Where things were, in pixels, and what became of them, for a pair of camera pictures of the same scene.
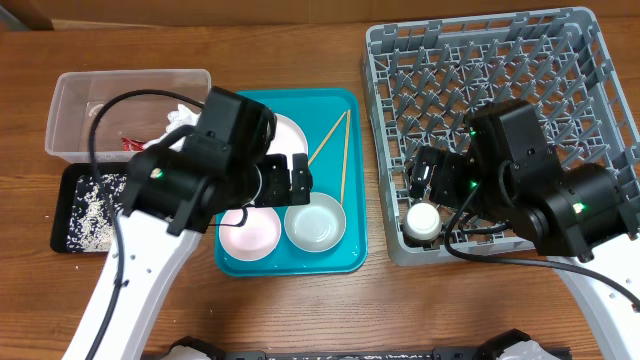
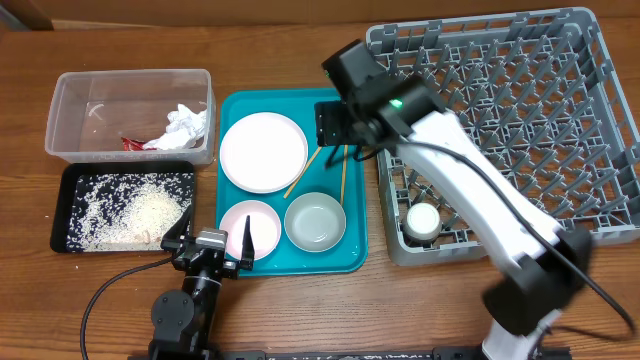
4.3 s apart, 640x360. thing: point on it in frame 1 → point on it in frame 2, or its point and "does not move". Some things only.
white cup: (423, 221) does not move
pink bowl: (256, 240) does not move
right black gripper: (430, 181) → (330, 123)
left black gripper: (279, 194) → (175, 238)
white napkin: (180, 116) does not move
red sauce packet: (132, 145) does not move
